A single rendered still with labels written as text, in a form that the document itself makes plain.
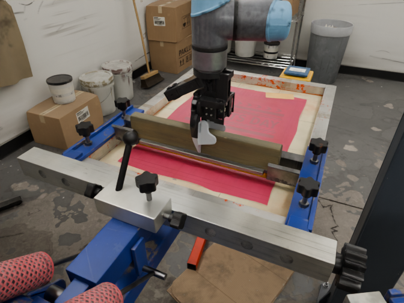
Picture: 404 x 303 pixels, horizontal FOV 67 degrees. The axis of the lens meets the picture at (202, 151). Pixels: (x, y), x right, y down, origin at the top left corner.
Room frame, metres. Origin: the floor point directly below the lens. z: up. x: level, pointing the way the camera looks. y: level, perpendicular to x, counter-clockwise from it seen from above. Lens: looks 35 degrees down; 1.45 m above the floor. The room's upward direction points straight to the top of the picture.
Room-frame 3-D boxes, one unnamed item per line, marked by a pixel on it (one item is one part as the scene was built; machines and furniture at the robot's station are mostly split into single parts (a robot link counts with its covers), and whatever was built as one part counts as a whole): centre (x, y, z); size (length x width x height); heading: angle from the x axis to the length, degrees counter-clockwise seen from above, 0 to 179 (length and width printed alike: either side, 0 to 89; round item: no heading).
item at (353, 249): (0.30, -0.23, 1.02); 0.07 x 0.06 x 0.07; 156
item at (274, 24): (0.67, -0.12, 1.31); 0.11 x 0.11 x 0.08; 86
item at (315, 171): (0.53, -0.24, 0.97); 0.30 x 0.05 x 0.07; 156
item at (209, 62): (0.66, -0.02, 1.24); 0.08 x 0.08 x 0.05
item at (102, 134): (0.75, 0.27, 0.97); 0.30 x 0.05 x 0.07; 156
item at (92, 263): (0.35, 0.14, 1.02); 0.17 x 0.06 x 0.05; 156
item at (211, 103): (0.65, -0.02, 1.16); 0.09 x 0.08 x 0.12; 66
